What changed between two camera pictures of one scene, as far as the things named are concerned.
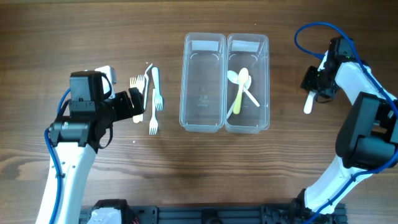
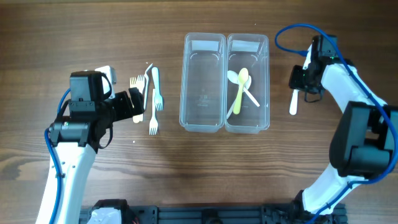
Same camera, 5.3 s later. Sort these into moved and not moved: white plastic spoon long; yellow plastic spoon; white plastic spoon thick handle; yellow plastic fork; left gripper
Moved: white plastic spoon thick handle
Not moved: yellow plastic fork; white plastic spoon long; left gripper; yellow plastic spoon
